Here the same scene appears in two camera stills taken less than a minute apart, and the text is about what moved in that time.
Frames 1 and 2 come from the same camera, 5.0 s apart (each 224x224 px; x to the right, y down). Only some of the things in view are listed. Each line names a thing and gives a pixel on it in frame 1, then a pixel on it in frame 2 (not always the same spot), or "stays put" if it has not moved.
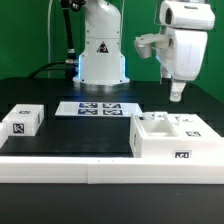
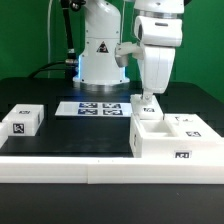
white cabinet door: (190, 125) stays put
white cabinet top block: (24, 120) stays put
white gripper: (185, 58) → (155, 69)
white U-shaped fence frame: (107, 170) stays put
